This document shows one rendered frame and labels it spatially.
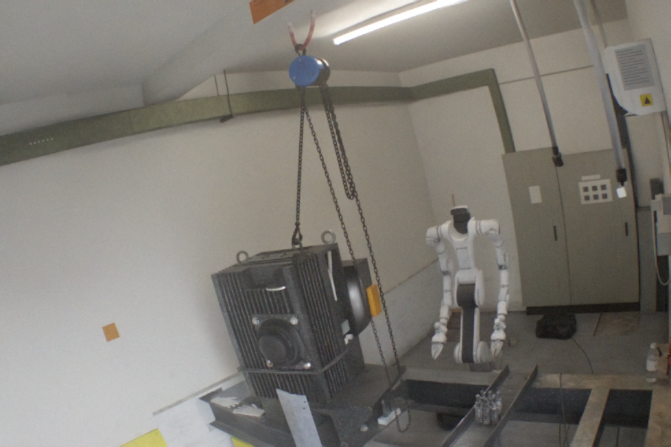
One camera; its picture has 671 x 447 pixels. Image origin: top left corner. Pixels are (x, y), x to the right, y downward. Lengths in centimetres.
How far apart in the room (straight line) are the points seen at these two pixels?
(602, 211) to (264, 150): 312
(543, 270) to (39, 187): 444
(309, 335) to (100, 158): 171
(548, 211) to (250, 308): 317
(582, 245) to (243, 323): 333
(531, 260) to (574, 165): 112
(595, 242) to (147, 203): 389
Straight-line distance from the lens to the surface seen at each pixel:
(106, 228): 291
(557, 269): 471
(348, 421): 235
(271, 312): 219
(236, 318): 236
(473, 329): 314
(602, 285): 467
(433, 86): 506
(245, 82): 370
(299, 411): 214
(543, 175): 452
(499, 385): 253
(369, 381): 241
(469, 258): 305
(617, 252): 454
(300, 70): 204
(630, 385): 242
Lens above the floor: 199
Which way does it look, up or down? 7 degrees down
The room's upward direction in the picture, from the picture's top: 13 degrees counter-clockwise
